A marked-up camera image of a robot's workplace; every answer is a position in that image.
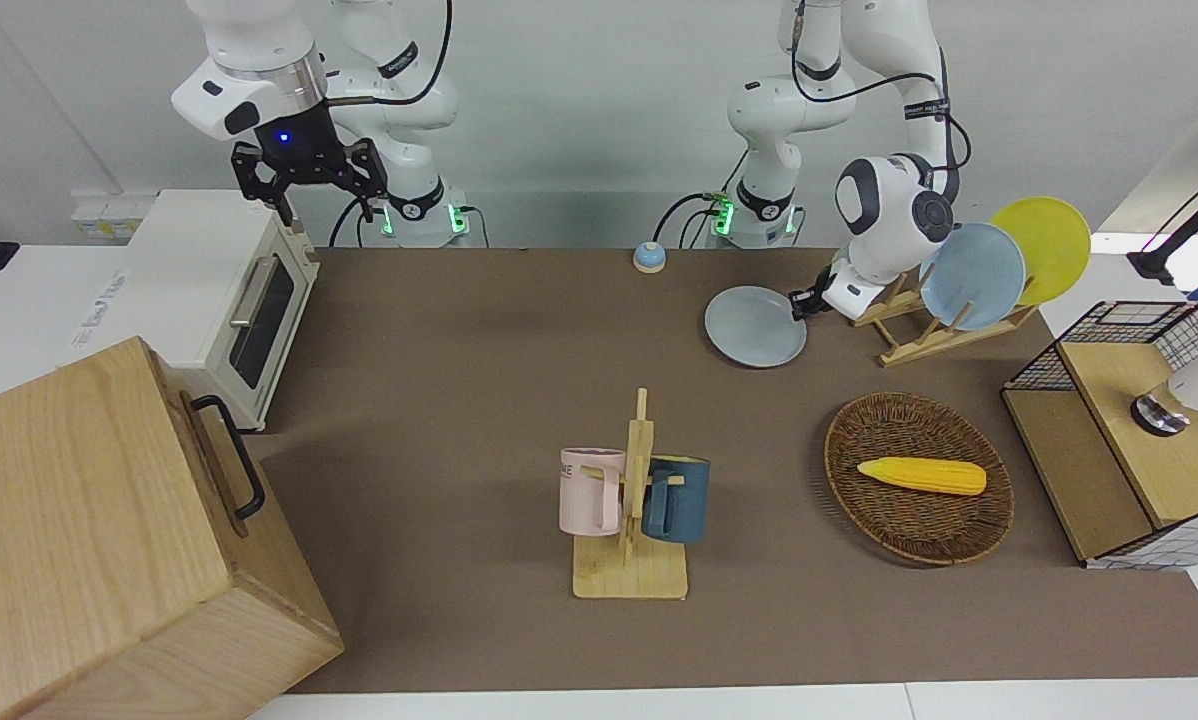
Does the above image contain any black box handle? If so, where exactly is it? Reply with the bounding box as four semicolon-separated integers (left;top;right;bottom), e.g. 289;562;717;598
191;395;266;521

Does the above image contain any light blue plate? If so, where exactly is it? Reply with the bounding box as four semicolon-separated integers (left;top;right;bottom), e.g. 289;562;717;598
919;222;1028;333

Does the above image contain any brown table mat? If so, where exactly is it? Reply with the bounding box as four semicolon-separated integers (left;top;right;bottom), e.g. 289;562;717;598
249;248;1198;694

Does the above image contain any dark blue mug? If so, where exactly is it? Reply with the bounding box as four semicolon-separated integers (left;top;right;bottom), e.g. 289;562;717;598
642;455;711;546

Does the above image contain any yellow corn cob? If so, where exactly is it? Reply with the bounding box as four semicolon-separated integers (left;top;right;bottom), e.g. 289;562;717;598
857;457;988;497

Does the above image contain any yellow plate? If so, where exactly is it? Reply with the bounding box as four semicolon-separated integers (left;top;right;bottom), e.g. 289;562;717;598
989;196;1092;307

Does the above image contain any grid-patterned wire shelf box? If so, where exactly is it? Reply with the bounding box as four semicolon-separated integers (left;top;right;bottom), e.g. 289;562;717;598
1001;300;1198;571

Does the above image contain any wooden dish rack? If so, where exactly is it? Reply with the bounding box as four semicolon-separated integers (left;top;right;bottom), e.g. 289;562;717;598
849;275;1040;368

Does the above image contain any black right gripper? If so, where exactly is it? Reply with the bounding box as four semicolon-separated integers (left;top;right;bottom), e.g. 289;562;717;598
232;108;391;227

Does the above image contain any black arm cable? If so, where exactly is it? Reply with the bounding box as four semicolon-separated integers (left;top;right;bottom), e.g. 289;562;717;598
327;0;455;107
791;0;972;201

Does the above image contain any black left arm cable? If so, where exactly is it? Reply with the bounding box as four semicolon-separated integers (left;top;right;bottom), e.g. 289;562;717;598
791;0;972;201

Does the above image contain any large wooden box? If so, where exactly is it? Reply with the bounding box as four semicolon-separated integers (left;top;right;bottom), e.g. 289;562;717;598
0;336;345;720

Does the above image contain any wooden mug tree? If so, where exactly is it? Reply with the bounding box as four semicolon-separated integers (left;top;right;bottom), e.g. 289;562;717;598
571;388;690;601

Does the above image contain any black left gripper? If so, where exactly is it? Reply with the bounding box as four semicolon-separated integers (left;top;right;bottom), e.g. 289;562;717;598
788;262;846;322

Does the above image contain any gray round plate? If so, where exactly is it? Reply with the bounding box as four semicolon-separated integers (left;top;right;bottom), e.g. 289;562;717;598
704;286;808;369

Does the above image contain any black left base cable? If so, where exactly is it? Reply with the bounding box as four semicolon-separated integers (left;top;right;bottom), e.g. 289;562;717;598
654;190;730;249

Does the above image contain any black base cable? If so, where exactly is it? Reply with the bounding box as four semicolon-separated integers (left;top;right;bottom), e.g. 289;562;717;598
654;190;730;249
327;195;385;249

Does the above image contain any black right base cable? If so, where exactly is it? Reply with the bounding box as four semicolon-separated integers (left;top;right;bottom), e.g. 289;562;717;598
327;195;385;249

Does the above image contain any pink mug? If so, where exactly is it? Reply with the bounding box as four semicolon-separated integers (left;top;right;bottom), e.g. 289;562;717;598
559;447;627;537

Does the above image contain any white toaster oven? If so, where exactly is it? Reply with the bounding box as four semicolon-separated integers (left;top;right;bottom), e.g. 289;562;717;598
69;190;320;433

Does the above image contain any brown wicker basket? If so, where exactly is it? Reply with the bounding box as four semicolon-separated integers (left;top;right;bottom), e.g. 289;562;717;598
824;392;1015;567

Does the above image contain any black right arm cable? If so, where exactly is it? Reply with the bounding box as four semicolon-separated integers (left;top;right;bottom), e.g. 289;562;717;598
327;0;455;107

